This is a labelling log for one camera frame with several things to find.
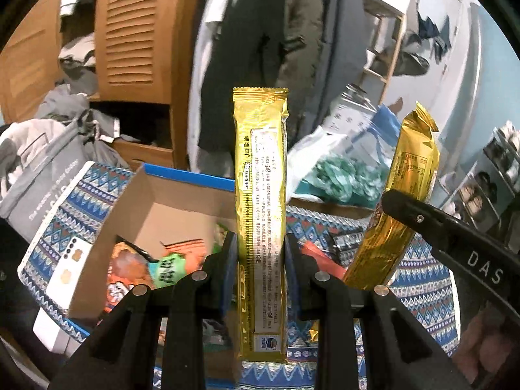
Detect wooden wardrobe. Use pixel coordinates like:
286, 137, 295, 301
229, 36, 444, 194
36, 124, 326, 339
0, 0, 209, 172

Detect olive coat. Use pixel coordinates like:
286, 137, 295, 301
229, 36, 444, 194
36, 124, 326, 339
279, 0, 326, 91

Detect grey clothes pile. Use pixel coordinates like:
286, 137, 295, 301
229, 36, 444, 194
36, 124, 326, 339
36, 84, 123, 164

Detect black coat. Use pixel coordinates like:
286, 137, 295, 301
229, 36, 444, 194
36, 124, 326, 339
198, 0, 294, 172

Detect green peanut snack packet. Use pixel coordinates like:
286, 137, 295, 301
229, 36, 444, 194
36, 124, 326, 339
147, 251, 188, 290

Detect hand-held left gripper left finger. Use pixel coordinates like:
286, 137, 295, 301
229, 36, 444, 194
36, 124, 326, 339
49, 231, 240, 390

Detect blue plastic bag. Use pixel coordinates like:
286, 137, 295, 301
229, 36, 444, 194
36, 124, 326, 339
348, 105, 404, 172

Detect white phone box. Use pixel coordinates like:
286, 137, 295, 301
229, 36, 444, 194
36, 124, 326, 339
32, 239, 93, 355

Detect wooden shelf rack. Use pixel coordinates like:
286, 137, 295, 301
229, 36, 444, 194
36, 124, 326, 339
357, 0, 420, 103

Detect grey blue coat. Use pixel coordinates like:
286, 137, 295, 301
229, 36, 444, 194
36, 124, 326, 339
308, 0, 367, 131

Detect shoe rack with shoes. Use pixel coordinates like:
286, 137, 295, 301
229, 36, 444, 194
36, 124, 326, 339
438, 121, 520, 229

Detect black printed snack packet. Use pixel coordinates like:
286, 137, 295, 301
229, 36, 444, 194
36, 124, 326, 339
330, 231, 367, 267

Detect dark hanging clothes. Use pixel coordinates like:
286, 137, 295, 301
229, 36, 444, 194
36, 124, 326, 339
396, 15, 452, 77

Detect white shirt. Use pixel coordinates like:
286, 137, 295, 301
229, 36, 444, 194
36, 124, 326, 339
188, 19, 221, 172

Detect dark brown orange snack packet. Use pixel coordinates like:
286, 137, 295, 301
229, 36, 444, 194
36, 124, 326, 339
105, 235, 160, 314

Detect white door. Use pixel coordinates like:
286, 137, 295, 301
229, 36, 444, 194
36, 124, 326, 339
382, 0, 484, 159

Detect clear plastic bag green contents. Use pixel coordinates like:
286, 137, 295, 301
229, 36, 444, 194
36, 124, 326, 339
296, 158, 391, 209

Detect gold long snack packet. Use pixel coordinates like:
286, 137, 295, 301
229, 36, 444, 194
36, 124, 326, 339
309, 101, 441, 344
232, 86, 290, 365

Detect louvered wooden wardrobe door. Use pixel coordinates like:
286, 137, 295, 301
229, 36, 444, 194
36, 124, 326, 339
93, 0, 209, 103

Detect orange red snack packet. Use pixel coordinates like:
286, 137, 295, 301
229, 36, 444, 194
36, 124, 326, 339
300, 240, 351, 282

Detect flat cardboard tray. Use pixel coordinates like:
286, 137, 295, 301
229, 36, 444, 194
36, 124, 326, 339
288, 196, 375, 221

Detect white plastic bag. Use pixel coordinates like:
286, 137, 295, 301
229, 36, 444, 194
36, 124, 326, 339
285, 125, 347, 188

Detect blue patterned cloth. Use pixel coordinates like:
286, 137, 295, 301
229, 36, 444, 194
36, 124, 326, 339
17, 162, 460, 390

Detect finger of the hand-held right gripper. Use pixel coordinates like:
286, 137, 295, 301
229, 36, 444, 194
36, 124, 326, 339
381, 189, 468, 253

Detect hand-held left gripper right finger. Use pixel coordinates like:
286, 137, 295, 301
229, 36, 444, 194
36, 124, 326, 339
284, 233, 472, 390

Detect grey printed bag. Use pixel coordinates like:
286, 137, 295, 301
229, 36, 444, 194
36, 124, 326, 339
0, 121, 99, 245

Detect blue cardboard box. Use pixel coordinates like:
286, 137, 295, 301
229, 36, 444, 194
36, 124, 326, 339
67, 162, 245, 331

